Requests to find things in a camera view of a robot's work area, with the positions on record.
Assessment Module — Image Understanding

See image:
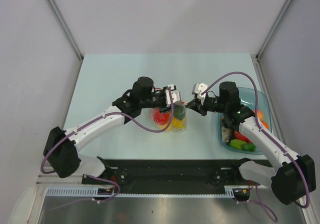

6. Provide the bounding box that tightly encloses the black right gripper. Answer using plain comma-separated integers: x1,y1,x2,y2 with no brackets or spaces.
185,94,228,116

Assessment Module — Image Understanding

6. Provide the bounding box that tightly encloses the green toy lime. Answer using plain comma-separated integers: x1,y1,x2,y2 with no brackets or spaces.
173,105,186,120

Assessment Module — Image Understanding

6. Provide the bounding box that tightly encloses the yellow toy lemon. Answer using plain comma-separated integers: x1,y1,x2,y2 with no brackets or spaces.
172,117,187,129

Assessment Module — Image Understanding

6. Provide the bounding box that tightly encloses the clear orange-zipper zip bag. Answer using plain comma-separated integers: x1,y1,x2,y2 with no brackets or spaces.
148,101,187,131

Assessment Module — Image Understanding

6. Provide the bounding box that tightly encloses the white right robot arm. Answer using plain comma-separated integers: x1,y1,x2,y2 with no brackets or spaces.
186,82,316,208

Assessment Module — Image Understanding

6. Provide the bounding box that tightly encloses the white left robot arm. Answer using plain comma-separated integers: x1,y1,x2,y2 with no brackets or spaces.
40,77,179,184

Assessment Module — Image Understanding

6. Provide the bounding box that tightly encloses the blue plastic food tub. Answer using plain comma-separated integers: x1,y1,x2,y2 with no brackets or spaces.
212,87,272,155

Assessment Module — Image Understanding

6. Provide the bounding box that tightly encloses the grey toy fish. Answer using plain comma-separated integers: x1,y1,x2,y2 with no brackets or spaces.
221,125,234,145

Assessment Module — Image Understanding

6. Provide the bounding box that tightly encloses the large red toy apple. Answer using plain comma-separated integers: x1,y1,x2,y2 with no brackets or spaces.
234,130,251,143

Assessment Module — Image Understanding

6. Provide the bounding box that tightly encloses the green toy pepper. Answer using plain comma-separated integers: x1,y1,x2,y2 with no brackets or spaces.
229,139,247,150

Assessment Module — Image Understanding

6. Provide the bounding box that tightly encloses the orange toy orange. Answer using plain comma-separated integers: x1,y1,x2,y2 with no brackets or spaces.
257,109,269,129

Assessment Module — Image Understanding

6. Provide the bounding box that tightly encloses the green toy cucumber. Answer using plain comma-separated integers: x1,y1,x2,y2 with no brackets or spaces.
242,143,256,152

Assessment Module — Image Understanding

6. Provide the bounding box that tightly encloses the black base bar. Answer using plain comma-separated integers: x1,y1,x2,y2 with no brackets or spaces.
81,159,254,195

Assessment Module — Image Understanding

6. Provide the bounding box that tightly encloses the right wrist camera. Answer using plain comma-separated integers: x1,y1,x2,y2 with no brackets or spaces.
191,83,208,100

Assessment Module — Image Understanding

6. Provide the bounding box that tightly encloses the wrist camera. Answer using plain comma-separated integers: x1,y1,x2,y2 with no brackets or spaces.
163,84,181,107
191,83,208,100

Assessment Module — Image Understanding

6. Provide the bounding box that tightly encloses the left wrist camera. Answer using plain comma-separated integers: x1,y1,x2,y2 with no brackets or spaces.
163,84,181,107

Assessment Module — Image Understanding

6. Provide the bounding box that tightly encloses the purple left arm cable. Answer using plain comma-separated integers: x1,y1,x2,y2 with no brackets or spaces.
40,90,176,211

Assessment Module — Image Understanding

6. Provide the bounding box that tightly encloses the white cable duct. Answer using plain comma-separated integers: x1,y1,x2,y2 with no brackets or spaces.
46,185,251,197

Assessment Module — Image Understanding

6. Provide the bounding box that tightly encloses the aluminium rail frame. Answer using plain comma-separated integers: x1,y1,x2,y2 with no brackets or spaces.
34,166,310,187

